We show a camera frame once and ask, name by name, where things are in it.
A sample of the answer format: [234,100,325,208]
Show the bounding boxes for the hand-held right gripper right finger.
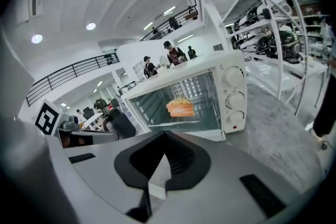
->
[151,130,305,224]

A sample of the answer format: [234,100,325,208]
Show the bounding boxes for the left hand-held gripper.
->
[34,98,119,149]

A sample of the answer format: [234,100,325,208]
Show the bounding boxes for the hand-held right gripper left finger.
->
[62,130,166,224]

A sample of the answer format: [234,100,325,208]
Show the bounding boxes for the white oven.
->
[120,49,249,142]

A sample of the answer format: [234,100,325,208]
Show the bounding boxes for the black balcony railing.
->
[139,5,199,42]
[25,52,121,108]

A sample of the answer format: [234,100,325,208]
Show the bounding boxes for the orange layered food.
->
[166,97,195,118]

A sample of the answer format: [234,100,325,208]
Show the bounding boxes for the white metal shelf rack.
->
[219,0,330,116]

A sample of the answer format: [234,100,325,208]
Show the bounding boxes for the row of black white helmets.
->
[230,5,305,65]

